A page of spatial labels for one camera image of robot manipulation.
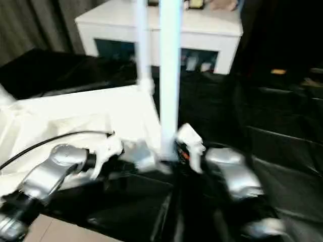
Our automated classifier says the white plastic table top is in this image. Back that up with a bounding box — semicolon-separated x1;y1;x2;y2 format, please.
0;84;175;183

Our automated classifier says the white plastic table leg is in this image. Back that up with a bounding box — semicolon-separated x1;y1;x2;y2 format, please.
0;83;16;107
158;0;183;162
135;0;155;94

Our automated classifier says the black mat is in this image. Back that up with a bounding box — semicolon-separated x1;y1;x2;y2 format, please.
0;47;323;242

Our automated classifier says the white cabinet with glass doors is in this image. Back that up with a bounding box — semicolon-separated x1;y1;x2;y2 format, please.
75;2;244;75

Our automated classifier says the grey-green curtain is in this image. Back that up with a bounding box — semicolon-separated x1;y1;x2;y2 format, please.
0;0;106;68

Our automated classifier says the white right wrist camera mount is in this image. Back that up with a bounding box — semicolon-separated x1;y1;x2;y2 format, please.
176;123;206;174

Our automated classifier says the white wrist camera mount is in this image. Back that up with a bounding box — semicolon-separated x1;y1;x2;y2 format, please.
90;135;125;180
176;123;206;174

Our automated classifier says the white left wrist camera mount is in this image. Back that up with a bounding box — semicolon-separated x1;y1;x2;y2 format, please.
90;135;125;180

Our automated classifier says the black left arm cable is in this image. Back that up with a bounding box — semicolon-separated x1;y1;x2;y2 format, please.
0;130;116;169

